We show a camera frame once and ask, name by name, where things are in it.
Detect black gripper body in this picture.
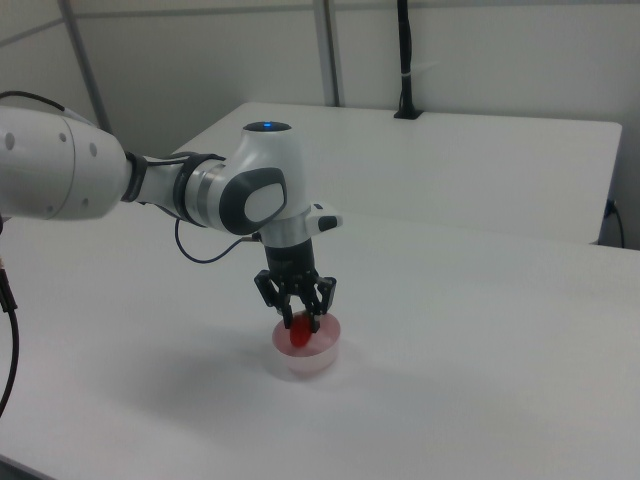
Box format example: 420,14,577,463
262,238,320,292

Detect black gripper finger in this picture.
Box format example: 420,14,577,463
299,275,338,334
253,269,296,332

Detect red strawberry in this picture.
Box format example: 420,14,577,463
289,319,313,348

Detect pink plastic bowl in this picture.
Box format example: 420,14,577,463
270,310,344,377

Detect white side table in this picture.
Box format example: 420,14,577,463
169,101,623,246

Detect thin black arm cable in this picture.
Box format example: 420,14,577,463
174,217,264,264

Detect grey metal frame post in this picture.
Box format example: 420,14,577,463
60,0,114,135
313,0,347,108

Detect black camera pole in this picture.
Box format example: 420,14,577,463
392,0,426,121

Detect thick black cable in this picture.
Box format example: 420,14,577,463
0,213,22,419

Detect black wall cable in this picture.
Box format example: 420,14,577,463
605,198,627,249

